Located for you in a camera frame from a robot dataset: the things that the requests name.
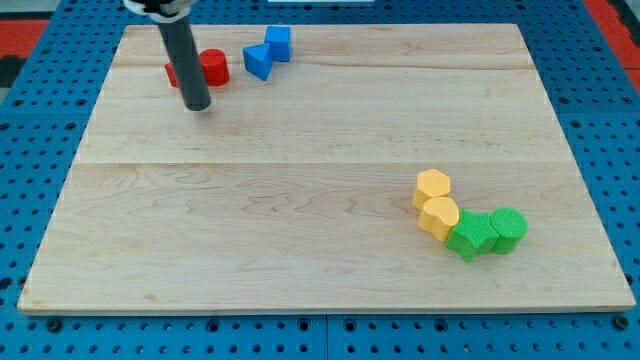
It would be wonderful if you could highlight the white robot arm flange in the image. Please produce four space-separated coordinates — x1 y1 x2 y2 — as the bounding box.
122 0 195 24

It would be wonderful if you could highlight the green star block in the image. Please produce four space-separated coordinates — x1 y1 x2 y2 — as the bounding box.
446 209 499 263

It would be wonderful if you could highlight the red star block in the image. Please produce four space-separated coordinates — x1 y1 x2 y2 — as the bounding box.
164 62 179 88

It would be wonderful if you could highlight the wooden board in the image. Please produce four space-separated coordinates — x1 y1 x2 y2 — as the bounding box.
17 23 635 316

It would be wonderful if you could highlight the yellow hexagon block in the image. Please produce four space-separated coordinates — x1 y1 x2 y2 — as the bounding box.
412 169 451 209

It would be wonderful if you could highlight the yellow heart block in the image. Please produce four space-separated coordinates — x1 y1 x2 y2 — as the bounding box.
418 197 460 242

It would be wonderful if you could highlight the blue triangle block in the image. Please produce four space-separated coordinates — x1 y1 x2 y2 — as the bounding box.
243 43 273 81

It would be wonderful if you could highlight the blue cube block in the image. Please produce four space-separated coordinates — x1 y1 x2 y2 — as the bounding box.
264 25 291 62

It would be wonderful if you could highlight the red cylinder block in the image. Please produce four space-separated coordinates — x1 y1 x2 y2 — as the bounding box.
199 48 230 86

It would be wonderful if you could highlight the green cylinder block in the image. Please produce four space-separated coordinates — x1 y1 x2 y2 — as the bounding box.
490 207 528 255

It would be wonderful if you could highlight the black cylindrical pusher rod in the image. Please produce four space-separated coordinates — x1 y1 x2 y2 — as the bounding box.
157 16 211 111

